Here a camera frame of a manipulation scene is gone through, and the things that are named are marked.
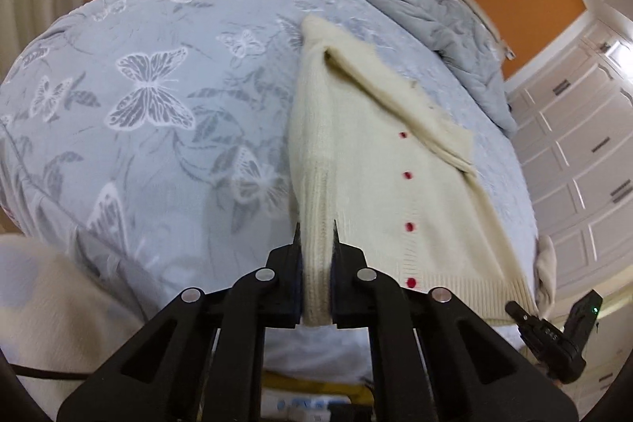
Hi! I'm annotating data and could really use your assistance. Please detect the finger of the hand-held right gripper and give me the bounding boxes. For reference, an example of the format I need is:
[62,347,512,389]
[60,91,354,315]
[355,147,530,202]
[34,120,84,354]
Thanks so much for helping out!
[505,300,547,346]

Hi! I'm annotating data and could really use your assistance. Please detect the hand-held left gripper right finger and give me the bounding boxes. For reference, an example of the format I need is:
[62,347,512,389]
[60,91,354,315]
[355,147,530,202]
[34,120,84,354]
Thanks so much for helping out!
[330,219,578,422]

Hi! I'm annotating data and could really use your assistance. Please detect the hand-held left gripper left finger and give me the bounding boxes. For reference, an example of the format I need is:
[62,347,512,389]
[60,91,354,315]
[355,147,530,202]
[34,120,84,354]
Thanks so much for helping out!
[57,221,304,422]

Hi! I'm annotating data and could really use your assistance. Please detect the cream knit cardigan red buttons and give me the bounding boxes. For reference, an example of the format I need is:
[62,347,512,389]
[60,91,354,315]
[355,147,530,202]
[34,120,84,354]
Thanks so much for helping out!
[288,14,540,328]

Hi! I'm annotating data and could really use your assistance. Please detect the cream cloth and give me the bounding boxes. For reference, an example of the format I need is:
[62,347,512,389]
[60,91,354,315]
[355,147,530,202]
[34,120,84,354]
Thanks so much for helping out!
[535,235,559,320]

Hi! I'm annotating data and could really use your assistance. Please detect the yellow box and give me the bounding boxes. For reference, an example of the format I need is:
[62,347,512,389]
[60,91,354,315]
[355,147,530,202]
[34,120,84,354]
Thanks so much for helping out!
[261,371,371,398]

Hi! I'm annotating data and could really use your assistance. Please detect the white panelled wardrobe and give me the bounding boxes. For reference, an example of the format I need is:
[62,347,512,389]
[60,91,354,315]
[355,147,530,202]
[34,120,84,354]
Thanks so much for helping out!
[504,9,633,403]

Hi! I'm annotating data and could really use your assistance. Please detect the bed with butterfly print sheet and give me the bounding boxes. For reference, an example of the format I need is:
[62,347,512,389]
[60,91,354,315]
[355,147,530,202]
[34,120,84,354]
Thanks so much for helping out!
[0,0,541,378]

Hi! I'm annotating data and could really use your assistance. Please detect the person's white fleece clothing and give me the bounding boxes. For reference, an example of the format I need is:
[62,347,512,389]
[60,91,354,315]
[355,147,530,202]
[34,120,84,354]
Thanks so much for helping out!
[0,234,152,422]

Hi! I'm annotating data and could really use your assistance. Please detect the grey quilted blanket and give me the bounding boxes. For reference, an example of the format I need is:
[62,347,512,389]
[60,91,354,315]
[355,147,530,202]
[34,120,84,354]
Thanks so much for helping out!
[316,0,518,139]

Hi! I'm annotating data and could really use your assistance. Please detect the black cable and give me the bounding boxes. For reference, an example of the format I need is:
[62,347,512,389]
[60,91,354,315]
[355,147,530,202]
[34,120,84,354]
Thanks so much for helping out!
[9,363,92,382]

